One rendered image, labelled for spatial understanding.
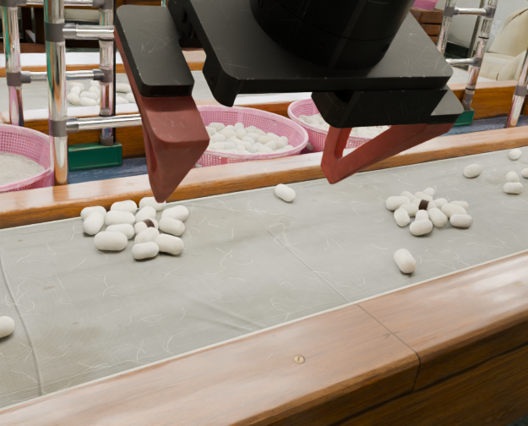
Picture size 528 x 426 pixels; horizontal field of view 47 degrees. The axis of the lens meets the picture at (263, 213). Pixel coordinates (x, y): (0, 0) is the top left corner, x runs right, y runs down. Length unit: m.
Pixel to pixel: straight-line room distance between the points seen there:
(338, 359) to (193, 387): 0.13
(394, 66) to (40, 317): 0.47
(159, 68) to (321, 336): 0.40
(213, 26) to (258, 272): 0.52
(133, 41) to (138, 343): 0.40
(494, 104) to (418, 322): 1.25
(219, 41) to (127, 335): 0.43
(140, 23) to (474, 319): 0.51
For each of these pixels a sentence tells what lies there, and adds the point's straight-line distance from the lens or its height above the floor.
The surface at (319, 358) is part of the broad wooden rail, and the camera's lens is 0.56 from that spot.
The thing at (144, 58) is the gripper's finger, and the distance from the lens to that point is 0.24.
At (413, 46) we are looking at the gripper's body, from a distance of 0.27.
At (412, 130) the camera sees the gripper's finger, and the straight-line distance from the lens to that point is 0.28.
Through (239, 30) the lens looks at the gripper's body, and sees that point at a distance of 0.23.
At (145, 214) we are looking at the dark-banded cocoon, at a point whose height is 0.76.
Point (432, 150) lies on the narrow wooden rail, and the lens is 1.16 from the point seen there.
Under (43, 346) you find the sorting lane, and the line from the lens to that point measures 0.60.
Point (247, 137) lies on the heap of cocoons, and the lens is 1.14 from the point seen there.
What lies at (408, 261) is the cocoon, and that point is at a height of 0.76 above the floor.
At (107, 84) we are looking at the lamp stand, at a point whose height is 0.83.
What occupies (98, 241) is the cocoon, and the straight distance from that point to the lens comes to 0.73.
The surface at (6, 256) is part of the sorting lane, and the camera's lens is 0.74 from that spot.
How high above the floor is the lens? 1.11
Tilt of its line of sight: 26 degrees down
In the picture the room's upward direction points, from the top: 7 degrees clockwise
